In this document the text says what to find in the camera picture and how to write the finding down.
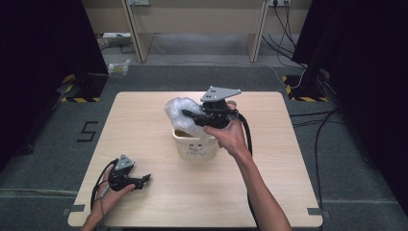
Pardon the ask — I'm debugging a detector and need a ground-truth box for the right hand-held gripper black cable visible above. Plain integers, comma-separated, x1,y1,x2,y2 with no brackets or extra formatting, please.
236,112,258,227

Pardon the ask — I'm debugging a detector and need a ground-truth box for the white power strip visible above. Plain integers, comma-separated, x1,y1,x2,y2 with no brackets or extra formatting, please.
102,32,132,39

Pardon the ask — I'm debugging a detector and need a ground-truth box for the person's right hand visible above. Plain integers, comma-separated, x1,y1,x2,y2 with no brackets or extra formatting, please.
201,100,253,161

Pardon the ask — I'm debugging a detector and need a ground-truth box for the person's left hand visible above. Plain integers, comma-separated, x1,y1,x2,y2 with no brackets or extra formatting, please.
92,165,136,222

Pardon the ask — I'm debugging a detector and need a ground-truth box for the small clear plastic bag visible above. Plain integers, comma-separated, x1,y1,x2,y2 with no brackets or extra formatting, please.
107,58,132,79

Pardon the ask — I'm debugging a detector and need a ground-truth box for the grey tape piece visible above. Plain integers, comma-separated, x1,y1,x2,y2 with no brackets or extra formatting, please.
306,207,330,219
62,203,87,217

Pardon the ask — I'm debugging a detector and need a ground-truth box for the black cable bundle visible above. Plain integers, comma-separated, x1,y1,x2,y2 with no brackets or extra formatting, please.
261,2,310,70

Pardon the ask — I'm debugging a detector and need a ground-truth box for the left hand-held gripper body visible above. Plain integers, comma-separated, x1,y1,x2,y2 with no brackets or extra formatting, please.
108,154,144,193

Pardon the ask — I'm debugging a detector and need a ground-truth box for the hand-held gripper black cable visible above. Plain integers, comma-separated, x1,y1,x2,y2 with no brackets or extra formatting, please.
236,112,258,227
89,159,119,214

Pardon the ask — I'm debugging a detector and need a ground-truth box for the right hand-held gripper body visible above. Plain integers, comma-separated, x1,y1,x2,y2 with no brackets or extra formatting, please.
199,85,242,130

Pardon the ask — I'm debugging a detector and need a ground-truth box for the black curtain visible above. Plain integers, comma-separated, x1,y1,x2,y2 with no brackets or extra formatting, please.
0,0,110,171
291,0,408,218

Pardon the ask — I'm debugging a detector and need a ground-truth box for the beige wooden desk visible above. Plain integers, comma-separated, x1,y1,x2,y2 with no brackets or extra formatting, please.
81,0,314,64

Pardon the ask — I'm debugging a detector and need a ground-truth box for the black floor cable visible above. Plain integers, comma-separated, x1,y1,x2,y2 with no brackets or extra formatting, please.
289,109,346,214

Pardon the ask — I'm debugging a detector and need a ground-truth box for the black stand base striped tape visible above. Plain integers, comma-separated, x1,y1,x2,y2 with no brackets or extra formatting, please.
61,72,109,104
281,74,330,103

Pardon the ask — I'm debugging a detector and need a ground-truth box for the left hand-held gripper black cable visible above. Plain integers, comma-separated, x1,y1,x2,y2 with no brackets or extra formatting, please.
89,159,119,214

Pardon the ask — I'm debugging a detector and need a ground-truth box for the yellow wrapper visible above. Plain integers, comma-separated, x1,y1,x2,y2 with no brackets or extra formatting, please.
174,128,194,138

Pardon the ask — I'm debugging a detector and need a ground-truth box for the cream square bin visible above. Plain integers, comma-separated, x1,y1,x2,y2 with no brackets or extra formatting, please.
171,126,223,161

